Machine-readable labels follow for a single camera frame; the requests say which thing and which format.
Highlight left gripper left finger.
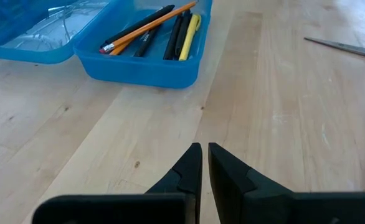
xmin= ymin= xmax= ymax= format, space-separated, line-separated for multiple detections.
xmin=32 ymin=142 xmax=203 ymax=224

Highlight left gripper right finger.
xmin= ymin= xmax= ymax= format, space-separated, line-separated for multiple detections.
xmin=207 ymin=142 xmax=365 ymax=224

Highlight yellow highlighter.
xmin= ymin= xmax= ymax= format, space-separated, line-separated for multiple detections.
xmin=178 ymin=12 xmax=202 ymax=62

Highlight black pen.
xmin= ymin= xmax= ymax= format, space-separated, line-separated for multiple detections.
xmin=163 ymin=14 xmax=184 ymax=61
xmin=133 ymin=24 xmax=163 ymax=58
xmin=174 ymin=9 xmax=194 ymax=60
xmin=100 ymin=4 xmax=176 ymax=51

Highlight blue plastic supply box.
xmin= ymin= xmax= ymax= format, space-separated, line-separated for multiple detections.
xmin=0 ymin=0 xmax=214 ymax=90

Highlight black-handled scissors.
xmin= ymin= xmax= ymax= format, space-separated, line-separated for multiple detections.
xmin=303 ymin=36 xmax=365 ymax=60

